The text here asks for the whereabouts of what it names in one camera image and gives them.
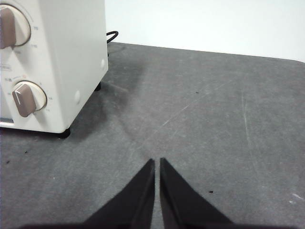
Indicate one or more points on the cream toaster oven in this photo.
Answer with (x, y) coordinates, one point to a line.
(71, 47)

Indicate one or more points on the beige oven knob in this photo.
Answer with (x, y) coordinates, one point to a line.
(14, 26)
(26, 100)

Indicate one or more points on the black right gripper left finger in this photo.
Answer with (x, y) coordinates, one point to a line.
(135, 202)

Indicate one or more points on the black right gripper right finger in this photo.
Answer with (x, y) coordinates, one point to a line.
(181, 205)

